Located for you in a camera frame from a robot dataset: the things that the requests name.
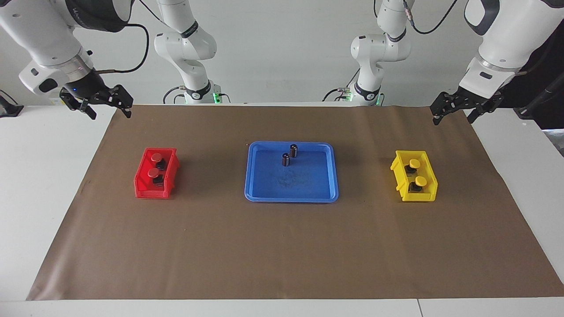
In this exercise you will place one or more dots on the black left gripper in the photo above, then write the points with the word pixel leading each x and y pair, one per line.
pixel 467 100

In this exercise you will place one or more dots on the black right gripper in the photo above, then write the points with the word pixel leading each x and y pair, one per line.
pixel 86 88

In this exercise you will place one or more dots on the yellow push button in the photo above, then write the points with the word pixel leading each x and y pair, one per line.
pixel 421 180
pixel 414 163

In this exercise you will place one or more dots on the red push button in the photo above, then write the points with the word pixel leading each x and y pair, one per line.
pixel 153 172
pixel 156 157

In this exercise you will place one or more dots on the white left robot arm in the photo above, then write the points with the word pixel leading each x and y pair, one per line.
pixel 506 44

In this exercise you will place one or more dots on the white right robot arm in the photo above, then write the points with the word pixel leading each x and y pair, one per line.
pixel 44 39

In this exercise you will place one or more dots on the blue plastic tray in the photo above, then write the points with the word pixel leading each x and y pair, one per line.
pixel 304 185

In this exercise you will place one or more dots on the yellow plastic bin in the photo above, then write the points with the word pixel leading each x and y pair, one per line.
pixel 429 185

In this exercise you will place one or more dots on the black stand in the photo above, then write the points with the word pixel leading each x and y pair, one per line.
pixel 539 101

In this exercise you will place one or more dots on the red plastic bin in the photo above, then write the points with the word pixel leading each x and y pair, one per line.
pixel 145 187

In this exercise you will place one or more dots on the black curtain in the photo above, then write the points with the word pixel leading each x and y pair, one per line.
pixel 544 66

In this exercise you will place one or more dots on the small black cylinder capacitor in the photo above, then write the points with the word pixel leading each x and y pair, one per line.
pixel 293 150
pixel 286 160

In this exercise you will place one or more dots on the brown paper table mat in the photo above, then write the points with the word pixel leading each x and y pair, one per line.
pixel 282 246

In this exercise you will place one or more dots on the white wall outlet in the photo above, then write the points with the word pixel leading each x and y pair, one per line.
pixel 55 102

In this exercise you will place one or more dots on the black clamp mount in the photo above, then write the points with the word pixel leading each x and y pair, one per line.
pixel 9 110

